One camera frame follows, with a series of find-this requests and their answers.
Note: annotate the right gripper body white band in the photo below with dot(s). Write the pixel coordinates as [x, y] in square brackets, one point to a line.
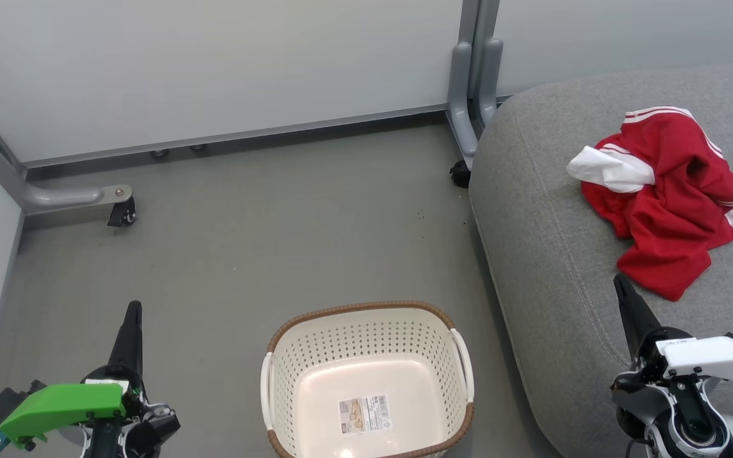
[716, 359]

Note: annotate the cream perforated laundry basket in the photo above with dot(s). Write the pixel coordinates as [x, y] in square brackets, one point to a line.
[315, 343]

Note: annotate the black caster wheel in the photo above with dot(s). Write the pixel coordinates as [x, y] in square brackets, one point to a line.
[460, 174]
[121, 213]

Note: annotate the grey partition foot upright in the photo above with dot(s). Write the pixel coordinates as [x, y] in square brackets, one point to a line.
[465, 102]

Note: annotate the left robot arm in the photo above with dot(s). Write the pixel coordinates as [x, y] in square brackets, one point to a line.
[150, 432]

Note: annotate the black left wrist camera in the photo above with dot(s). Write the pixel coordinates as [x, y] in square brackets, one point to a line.
[0, 401]

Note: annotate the red and white garment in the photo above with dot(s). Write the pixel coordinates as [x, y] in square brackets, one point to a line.
[665, 210]

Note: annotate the grey partition foot long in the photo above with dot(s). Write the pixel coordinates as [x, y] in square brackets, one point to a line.
[55, 197]

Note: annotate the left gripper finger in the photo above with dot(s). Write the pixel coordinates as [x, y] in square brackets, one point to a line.
[130, 343]

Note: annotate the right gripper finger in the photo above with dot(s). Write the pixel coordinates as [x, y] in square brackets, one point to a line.
[635, 315]

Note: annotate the grey fabric sofa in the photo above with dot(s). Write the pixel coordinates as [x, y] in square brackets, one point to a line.
[564, 222]

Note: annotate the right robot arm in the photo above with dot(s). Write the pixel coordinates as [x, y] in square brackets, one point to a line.
[634, 401]

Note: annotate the paper product label sticker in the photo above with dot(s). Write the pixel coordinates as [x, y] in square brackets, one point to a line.
[366, 413]

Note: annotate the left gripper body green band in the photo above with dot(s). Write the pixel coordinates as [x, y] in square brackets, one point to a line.
[67, 407]

